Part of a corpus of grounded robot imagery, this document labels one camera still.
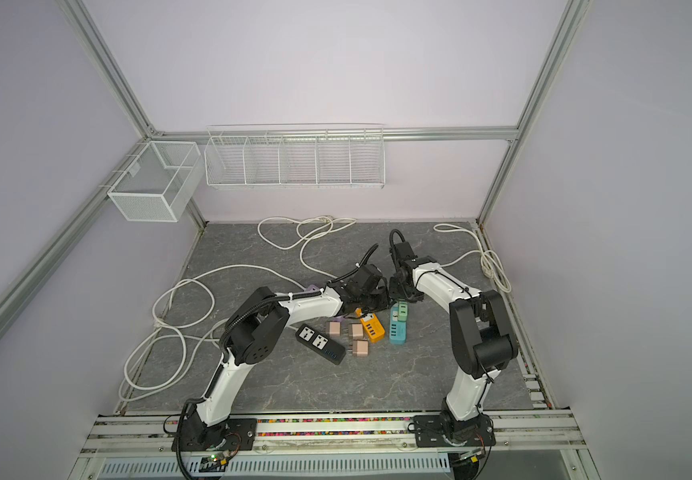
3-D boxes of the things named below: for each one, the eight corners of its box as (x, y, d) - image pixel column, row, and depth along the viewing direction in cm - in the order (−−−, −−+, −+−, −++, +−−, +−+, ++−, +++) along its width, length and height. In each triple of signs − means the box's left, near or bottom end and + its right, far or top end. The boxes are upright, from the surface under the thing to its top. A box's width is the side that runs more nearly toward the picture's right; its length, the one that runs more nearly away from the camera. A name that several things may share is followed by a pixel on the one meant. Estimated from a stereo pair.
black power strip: (292, 340, 91) (290, 337, 89) (304, 324, 94) (302, 321, 92) (337, 368, 86) (337, 364, 84) (348, 350, 89) (348, 347, 87)
